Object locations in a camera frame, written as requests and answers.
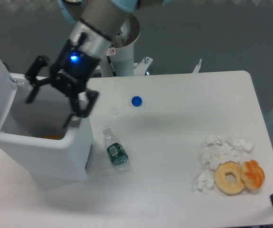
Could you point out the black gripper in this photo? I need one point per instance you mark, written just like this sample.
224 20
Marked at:
69 75

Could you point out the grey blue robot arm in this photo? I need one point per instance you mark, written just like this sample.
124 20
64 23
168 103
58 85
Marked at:
94 12

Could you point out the orange object in trash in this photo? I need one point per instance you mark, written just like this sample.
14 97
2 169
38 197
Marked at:
53 136

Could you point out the white bottle cap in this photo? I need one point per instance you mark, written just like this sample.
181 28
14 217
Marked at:
114 111

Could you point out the white trash can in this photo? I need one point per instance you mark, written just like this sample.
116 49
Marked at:
25 124

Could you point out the blue bottle cap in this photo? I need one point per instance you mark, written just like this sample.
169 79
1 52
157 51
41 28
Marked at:
136 101

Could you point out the clear green label bottle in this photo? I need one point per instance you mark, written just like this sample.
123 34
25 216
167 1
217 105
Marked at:
116 152

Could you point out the large crumpled white tissue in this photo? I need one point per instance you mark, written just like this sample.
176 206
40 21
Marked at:
220 149

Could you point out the small crumpled white tissue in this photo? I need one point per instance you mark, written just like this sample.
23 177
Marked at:
205 182

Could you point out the twisted orange bread bun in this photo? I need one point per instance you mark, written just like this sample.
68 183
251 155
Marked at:
252 174

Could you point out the ring donut bread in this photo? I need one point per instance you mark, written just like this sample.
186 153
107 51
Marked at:
227 178

